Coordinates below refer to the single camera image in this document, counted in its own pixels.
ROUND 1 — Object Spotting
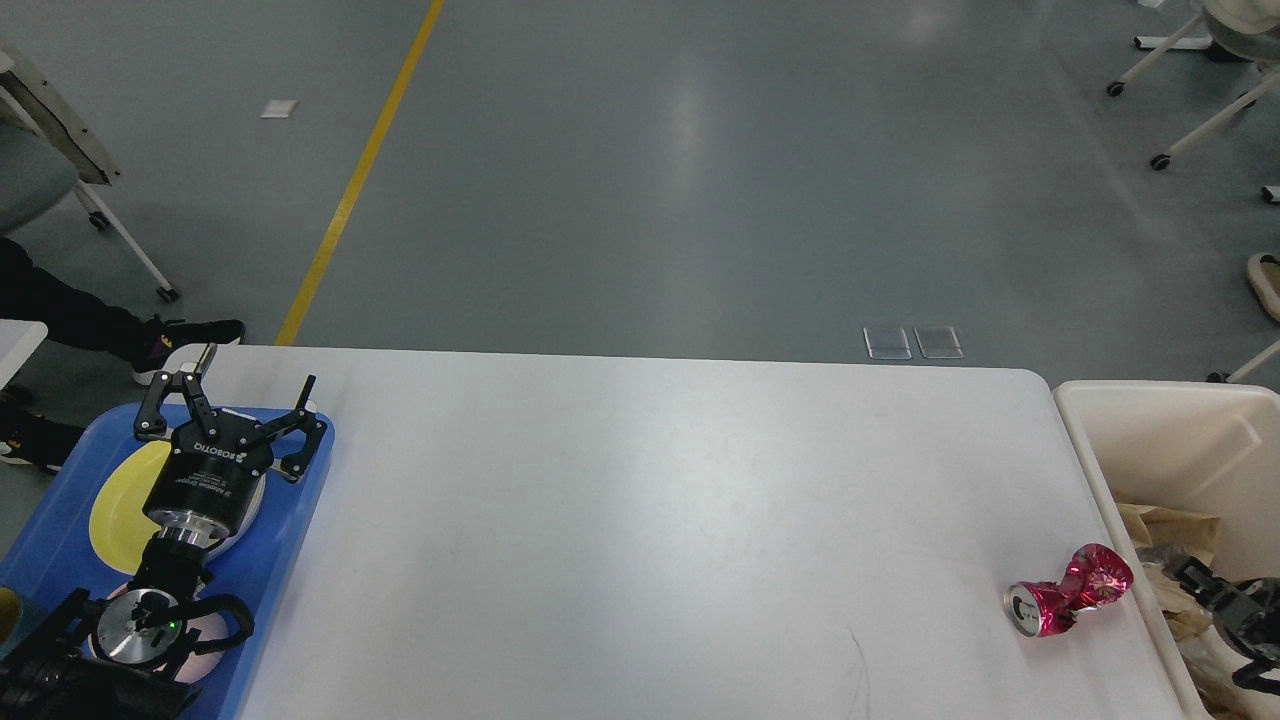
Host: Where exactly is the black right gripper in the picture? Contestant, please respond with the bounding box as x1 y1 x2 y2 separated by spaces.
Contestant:
1172 557 1280 696

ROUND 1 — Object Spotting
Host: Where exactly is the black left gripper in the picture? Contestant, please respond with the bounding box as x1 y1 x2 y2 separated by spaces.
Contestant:
133 342 330 546

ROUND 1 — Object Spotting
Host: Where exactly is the foil tray with paper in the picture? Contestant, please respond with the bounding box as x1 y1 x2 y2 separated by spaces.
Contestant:
1140 547 1277 719

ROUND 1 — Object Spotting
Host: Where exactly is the brown paper bag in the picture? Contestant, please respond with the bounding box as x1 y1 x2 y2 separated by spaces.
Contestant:
1117 503 1221 568

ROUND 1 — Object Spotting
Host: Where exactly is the yellow plastic plate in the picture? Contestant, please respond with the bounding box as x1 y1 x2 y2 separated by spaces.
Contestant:
88 441 172 577

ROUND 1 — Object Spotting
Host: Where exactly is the red object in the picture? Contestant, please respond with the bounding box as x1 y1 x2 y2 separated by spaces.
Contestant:
1002 543 1134 638

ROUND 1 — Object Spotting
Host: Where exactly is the green ribbed mug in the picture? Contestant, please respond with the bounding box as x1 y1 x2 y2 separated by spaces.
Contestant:
1 585 46 659

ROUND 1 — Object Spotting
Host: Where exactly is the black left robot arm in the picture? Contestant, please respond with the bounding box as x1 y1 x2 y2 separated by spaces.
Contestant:
3 347 334 719

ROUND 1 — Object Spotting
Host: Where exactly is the beige plastic bin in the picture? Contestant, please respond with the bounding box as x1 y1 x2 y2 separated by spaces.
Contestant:
1053 380 1280 720

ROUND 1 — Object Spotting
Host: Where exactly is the person in black clothes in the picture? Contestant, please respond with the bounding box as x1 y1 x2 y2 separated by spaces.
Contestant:
1 238 246 475

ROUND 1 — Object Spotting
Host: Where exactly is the blue plastic tray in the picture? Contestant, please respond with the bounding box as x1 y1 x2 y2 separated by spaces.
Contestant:
1 404 337 719

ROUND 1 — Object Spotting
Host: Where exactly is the white side table corner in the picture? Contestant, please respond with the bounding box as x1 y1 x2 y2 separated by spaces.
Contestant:
0 318 49 387

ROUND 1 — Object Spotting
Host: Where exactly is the clear floor plate right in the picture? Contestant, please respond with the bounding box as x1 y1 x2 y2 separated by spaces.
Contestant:
913 325 965 360

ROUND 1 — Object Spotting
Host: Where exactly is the clear floor plate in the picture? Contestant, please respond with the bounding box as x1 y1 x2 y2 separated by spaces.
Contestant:
863 325 913 361
913 325 965 360

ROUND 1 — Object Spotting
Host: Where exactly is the clear floor plate left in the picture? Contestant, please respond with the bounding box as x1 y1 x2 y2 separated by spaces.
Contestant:
863 325 913 361

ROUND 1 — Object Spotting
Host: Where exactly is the white chair base right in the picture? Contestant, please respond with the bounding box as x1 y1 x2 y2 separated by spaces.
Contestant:
1105 0 1280 386

